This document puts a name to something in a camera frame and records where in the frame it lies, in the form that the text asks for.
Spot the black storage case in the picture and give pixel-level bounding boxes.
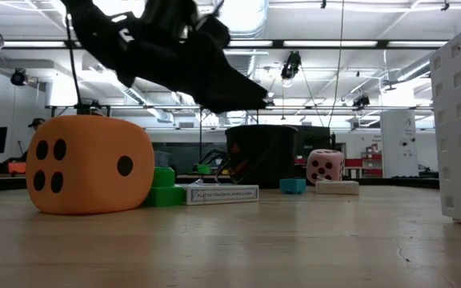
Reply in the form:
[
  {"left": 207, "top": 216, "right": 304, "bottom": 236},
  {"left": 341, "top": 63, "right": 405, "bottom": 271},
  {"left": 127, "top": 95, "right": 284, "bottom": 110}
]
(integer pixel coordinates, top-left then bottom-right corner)
[{"left": 294, "top": 125, "right": 332, "bottom": 167}]

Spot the orange foam die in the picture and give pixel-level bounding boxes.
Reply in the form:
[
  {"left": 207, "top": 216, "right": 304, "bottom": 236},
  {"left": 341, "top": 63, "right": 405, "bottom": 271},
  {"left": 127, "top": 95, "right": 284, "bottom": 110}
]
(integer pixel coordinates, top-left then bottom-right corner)
[{"left": 25, "top": 114, "right": 156, "bottom": 216}]

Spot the pink foam die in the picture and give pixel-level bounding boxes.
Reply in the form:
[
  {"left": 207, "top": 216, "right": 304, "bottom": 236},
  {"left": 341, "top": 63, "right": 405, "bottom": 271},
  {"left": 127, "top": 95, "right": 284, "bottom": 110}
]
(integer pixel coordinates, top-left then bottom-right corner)
[{"left": 306, "top": 148, "right": 347, "bottom": 186}]

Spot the teal hollow cube block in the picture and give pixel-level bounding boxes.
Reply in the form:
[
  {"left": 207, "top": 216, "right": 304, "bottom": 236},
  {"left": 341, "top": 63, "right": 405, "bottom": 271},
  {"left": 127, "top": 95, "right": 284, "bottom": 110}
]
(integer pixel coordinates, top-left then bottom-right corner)
[{"left": 279, "top": 178, "right": 307, "bottom": 196}]

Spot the short green building block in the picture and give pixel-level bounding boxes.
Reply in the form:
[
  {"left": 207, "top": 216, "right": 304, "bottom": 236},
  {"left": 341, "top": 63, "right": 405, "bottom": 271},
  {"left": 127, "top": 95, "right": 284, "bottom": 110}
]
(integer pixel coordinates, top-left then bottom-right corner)
[{"left": 141, "top": 166, "right": 187, "bottom": 209}]

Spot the black round ceiling fixture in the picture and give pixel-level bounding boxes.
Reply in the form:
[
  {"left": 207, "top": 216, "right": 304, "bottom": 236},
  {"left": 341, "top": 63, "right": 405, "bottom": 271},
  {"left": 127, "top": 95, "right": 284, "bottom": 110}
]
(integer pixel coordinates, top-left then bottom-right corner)
[{"left": 10, "top": 68, "right": 27, "bottom": 87}]

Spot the silver ceiling duct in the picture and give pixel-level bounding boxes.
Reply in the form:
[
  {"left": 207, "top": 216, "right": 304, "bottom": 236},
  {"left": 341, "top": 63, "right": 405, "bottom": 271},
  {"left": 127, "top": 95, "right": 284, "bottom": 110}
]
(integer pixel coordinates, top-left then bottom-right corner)
[{"left": 213, "top": 0, "right": 270, "bottom": 81}]

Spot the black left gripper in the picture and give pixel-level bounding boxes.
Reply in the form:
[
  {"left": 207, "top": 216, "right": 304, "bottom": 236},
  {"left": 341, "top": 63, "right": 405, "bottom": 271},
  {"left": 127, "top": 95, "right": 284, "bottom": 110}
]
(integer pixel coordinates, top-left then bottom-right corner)
[{"left": 60, "top": 0, "right": 270, "bottom": 114}]

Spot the black overhead camera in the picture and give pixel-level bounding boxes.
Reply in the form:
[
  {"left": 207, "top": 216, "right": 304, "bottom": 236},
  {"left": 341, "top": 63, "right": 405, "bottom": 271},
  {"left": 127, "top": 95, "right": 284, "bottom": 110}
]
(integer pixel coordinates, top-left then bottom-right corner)
[{"left": 279, "top": 50, "right": 303, "bottom": 81}]

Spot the red background item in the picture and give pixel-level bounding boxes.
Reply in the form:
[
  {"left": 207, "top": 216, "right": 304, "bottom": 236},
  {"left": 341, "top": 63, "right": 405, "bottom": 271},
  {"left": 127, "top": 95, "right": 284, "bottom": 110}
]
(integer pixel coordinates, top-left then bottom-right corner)
[{"left": 6, "top": 162, "right": 27, "bottom": 175}]

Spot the white perforated basket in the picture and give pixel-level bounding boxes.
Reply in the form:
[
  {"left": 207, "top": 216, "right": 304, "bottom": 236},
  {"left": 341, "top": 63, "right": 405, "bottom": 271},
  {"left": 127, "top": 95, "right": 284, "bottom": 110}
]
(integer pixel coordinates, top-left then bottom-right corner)
[{"left": 430, "top": 14, "right": 461, "bottom": 231}]

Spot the red shelf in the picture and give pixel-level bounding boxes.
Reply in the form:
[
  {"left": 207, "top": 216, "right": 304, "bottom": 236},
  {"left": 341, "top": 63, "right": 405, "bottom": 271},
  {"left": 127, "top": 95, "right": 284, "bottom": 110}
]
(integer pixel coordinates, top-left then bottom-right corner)
[{"left": 344, "top": 151, "right": 383, "bottom": 178}]

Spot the black jack-o-lantern bucket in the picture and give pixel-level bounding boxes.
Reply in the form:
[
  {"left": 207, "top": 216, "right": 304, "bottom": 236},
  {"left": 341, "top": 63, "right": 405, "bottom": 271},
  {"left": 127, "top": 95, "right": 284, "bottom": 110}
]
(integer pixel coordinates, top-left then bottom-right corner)
[{"left": 213, "top": 124, "right": 299, "bottom": 190}]

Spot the person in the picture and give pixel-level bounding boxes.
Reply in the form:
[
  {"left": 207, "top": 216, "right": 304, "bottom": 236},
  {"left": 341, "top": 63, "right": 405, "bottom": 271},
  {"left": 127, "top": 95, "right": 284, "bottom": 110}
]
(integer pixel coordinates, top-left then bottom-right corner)
[{"left": 14, "top": 117, "right": 47, "bottom": 163}]

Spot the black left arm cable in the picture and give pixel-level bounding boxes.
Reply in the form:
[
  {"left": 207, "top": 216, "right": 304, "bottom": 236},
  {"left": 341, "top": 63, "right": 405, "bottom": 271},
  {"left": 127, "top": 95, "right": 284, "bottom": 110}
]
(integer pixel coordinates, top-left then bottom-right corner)
[{"left": 64, "top": 14, "right": 84, "bottom": 116}]

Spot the thin hanging cable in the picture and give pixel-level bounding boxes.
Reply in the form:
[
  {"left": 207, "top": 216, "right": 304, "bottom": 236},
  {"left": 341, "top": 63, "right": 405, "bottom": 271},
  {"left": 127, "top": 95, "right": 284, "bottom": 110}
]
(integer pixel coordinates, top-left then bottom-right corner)
[{"left": 326, "top": 0, "right": 346, "bottom": 129}]

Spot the white playing card box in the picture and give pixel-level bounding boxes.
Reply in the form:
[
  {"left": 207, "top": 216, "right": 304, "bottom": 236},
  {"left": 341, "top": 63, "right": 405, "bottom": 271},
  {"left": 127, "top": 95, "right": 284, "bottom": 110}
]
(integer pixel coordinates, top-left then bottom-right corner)
[{"left": 181, "top": 178, "right": 260, "bottom": 207}]

